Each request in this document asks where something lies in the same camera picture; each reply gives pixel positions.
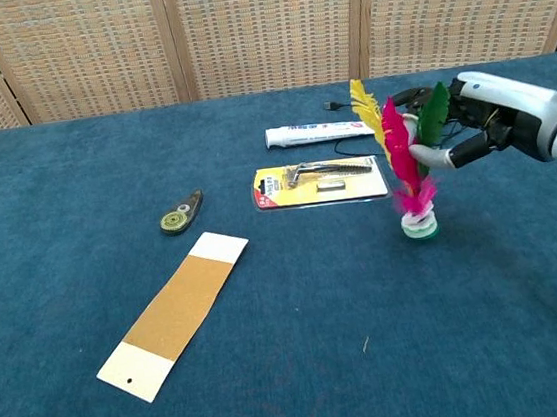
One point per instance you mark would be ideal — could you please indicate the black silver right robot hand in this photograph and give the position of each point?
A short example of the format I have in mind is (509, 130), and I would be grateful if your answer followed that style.
(524, 110)

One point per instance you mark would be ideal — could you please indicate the blue felt table cloth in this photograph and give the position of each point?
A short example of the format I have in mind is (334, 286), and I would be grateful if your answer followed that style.
(321, 314)

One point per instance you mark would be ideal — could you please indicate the dark correction tape dispenser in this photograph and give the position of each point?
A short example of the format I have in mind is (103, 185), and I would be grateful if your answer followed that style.
(174, 221)

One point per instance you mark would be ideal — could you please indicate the packaged razor on yellow card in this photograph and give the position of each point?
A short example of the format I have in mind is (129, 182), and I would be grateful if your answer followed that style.
(321, 183)

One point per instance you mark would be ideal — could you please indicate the colourful feather shuttlecock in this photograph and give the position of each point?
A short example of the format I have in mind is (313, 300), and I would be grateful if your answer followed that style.
(400, 154)

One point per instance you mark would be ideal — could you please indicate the brown white sandpaper card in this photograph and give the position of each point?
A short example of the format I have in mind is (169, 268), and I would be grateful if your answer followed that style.
(175, 316)

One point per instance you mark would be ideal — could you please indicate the white toothpaste tube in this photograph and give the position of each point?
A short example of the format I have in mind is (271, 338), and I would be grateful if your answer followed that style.
(310, 133)

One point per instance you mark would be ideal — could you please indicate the woven wicker folding screen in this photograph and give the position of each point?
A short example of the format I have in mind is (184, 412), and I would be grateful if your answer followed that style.
(258, 29)

